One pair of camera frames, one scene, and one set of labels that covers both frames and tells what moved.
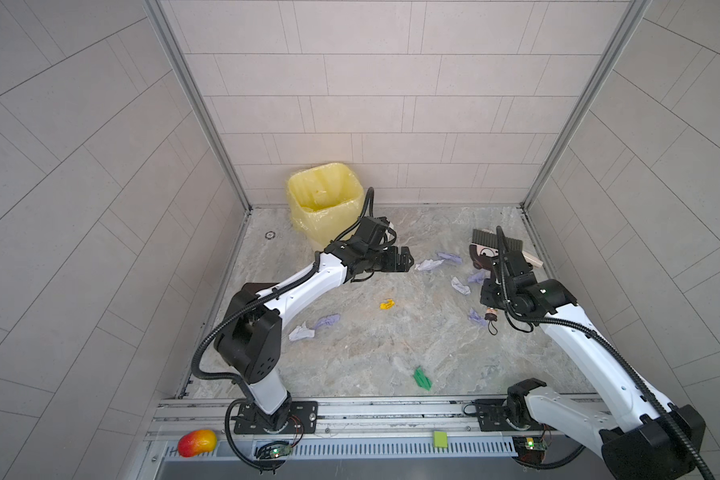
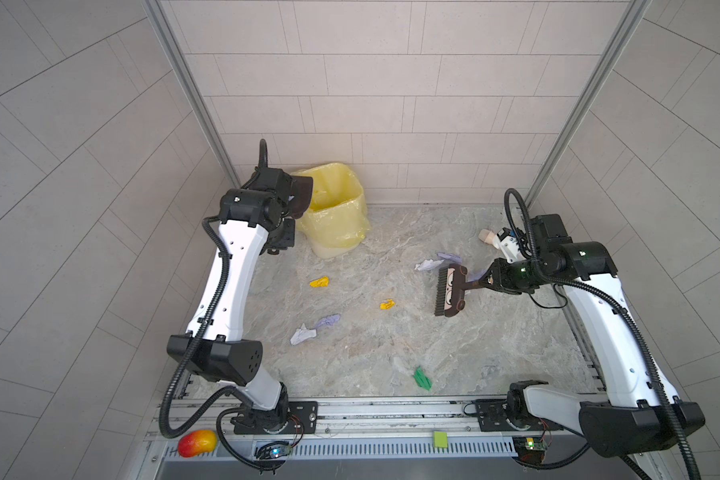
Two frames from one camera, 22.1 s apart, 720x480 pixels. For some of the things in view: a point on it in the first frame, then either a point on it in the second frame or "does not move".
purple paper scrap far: [456, 258] does not move
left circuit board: [273, 450] does not move
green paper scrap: [421, 379] does not move
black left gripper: [390, 265] → [289, 237]
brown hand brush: [483, 252] → [450, 287]
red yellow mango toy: [196, 442] does not move
